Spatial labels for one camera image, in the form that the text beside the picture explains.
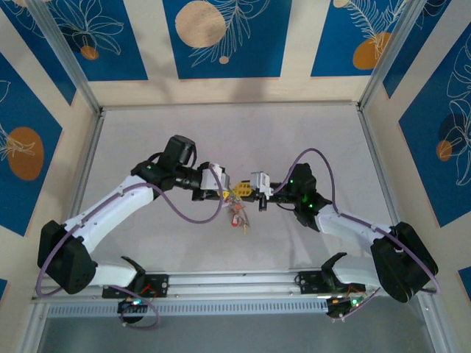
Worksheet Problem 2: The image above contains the small clear plastic bag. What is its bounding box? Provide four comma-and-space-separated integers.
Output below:
220, 193, 255, 237

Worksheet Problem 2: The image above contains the grey metal sheet panel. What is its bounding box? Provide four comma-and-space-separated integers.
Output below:
36, 315, 433, 353

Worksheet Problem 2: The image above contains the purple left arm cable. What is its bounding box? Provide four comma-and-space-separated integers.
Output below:
36, 165, 227, 330

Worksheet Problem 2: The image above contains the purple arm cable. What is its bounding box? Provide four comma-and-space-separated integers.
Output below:
36, 165, 227, 330
272, 147, 442, 323

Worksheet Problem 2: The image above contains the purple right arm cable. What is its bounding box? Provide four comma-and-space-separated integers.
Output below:
272, 147, 442, 323

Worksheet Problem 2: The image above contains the aluminium table edge rail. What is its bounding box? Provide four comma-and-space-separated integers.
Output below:
99, 101, 364, 111
356, 104, 400, 229
51, 108, 107, 275

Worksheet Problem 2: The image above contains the long aluminium mounting rail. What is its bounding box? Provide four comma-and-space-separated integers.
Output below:
31, 268, 437, 304

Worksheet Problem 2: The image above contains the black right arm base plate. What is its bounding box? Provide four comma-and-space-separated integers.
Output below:
294, 270, 367, 295

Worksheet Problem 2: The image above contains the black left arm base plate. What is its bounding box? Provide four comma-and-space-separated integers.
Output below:
102, 272, 170, 298

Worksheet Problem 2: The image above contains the grey slotted cable duct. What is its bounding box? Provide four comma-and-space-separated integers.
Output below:
46, 298, 330, 319

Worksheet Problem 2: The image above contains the aluminium frame post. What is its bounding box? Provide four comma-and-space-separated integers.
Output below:
358, 0, 431, 111
18, 301, 51, 353
25, 0, 104, 115
417, 293, 450, 353

